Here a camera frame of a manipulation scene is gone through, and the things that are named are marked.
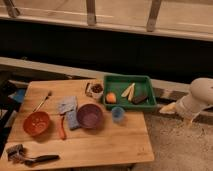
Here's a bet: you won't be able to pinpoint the black-handled wire brush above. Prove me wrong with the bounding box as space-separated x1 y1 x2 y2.
5 143 61 167

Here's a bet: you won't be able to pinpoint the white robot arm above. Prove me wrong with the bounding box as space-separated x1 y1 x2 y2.
160 78 213 122

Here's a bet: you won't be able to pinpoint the white cup with brown contents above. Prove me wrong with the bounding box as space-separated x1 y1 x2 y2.
85 83 103 100

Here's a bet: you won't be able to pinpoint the red bowl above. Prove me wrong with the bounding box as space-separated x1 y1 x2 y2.
23 111 50 137

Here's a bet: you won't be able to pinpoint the blue object at table edge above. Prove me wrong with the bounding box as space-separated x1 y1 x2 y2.
10 89 26 103

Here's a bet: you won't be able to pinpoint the purple bowl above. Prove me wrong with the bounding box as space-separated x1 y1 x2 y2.
77 104 104 129

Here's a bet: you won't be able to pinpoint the orange ball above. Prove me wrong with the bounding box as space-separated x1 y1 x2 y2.
106 92 117 104

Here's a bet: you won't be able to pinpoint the dark brown block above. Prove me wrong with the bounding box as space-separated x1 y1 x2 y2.
132 95 148 105

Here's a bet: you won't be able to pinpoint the yellow banana pieces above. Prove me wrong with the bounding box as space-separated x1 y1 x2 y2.
121 83 135 101

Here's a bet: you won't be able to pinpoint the wooden-handled paintbrush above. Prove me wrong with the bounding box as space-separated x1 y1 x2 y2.
33 91 52 112

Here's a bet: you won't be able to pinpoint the blue cloth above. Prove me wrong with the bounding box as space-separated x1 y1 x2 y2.
58 96 80 130

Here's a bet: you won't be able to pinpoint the small blue cup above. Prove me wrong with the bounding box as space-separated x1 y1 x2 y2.
111 106 125 122

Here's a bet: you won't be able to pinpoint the green plastic tray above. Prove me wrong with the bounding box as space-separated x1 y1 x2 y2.
103 75 157 111

